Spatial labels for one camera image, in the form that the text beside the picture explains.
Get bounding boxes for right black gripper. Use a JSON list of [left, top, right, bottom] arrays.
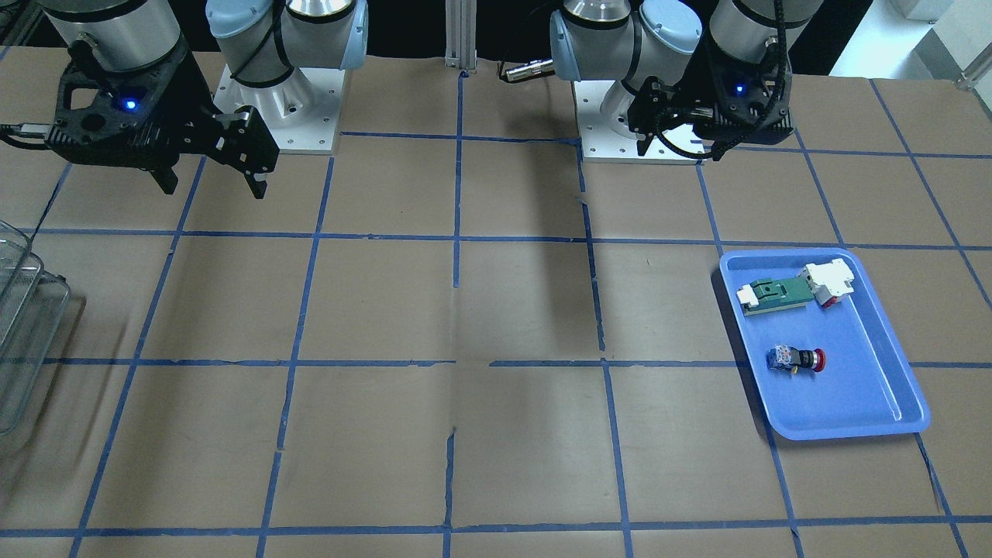
[[45, 39, 279, 200]]

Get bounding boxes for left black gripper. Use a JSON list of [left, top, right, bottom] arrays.
[[627, 41, 796, 161]]

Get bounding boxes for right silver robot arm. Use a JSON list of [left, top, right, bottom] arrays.
[[40, 1, 369, 200]]

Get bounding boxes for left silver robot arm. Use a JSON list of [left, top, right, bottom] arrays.
[[498, 1, 822, 164]]

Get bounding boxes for green white terminal block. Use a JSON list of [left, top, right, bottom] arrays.
[[736, 277, 815, 315]]

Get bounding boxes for white circuit breaker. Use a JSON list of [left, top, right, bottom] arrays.
[[797, 258, 855, 308]]

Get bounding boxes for blue plastic tray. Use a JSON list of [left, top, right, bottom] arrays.
[[719, 247, 932, 441]]

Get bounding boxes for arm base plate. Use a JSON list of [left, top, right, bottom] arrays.
[[213, 67, 350, 156], [573, 81, 697, 165]]

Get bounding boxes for wire mesh shelf rack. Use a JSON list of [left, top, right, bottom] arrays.
[[1, 222, 71, 436]]

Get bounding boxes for aluminium frame post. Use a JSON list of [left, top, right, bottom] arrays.
[[444, 0, 477, 73]]

